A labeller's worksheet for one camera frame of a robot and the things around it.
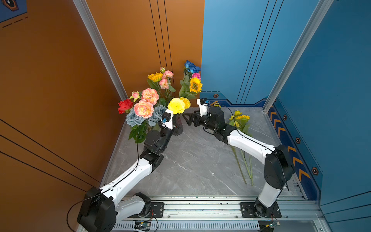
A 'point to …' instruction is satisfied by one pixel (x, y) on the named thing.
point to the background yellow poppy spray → (217, 104)
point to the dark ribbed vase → (177, 120)
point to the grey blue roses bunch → (140, 125)
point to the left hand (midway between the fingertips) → (176, 110)
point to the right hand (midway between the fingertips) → (189, 113)
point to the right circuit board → (268, 225)
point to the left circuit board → (142, 225)
